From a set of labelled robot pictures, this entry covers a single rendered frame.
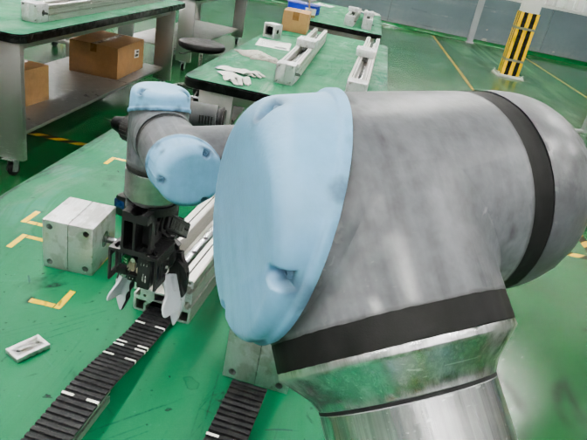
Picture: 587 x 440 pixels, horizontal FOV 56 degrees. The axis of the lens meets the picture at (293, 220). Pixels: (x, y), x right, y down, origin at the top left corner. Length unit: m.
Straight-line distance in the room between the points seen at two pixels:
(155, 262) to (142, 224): 0.05
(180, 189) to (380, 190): 0.40
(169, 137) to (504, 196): 0.42
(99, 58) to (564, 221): 4.44
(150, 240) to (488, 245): 0.57
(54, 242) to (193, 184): 0.49
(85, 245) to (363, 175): 0.84
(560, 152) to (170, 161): 0.40
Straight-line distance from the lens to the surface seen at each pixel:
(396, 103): 0.27
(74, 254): 1.05
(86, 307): 0.98
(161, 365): 0.87
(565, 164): 0.31
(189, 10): 6.08
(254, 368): 0.84
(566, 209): 0.31
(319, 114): 0.24
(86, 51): 4.68
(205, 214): 1.12
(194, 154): 0.60
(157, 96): 0.70
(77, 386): 0.79
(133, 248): 0.77
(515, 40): 10.84
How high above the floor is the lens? 1.36
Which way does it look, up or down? 26 degrees down
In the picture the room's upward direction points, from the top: 11 degrees clockwise
